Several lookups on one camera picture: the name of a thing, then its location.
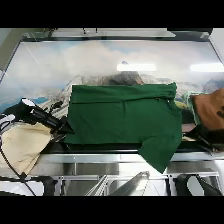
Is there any green T-shirt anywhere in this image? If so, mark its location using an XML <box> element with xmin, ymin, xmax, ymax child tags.
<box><xmin>63</xmin><ymin>82</ymin><xmax>184</xmax><ymax>175</ymax></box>

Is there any brown garment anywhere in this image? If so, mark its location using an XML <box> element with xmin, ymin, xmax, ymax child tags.
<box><xmin>191</xmin><ymin>87</ymin><xmax>224</xmax><ymax>133</ymax></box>

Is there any cream garment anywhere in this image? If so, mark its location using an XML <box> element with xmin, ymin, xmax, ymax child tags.
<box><xmin>0</xmin><ymin>122</ymin><xmax>54</xmax><ymax>176</ymax></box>

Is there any silver frame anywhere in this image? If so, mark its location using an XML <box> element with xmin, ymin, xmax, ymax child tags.
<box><xmin>0</xmin><ymin>151</ymin><xmax>224</xmax><ymax>197</ymax></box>

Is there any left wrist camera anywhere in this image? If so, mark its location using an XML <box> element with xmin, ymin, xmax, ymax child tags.
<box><xmin>49</xmin><ymin>99</ymin><xmax>65</xmax><ymax>113</ymax></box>

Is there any black cable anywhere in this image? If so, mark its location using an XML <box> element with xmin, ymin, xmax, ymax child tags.
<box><xmin>0</xmin><ymin>114</ymin><xmax>38</xmax><ymax>197</ymax></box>

